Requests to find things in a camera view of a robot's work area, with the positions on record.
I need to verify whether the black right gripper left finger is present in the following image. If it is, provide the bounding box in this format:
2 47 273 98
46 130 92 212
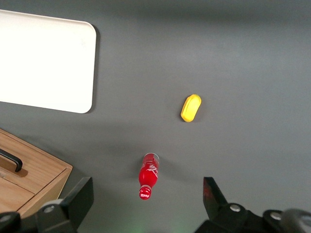
36 176 95 233

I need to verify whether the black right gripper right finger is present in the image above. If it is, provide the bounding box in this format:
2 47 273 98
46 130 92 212
194 176 264 233

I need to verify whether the red coke bottle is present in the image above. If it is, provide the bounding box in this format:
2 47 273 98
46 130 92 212
138 152 160 201

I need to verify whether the white rectangular tray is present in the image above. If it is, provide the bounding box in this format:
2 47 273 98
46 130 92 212
0 9 97 114

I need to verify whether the wooden two-drawer cabinet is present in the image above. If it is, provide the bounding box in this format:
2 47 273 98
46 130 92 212
0 128 73 219

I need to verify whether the wooden lower drawer front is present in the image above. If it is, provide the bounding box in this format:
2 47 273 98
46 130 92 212
0 132 69 194

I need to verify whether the yellow oval plastic object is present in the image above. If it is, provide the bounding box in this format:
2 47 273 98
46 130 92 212
180 94 202 123

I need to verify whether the black lower drawer handle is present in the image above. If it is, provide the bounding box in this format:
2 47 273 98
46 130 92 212
0 148 23 173

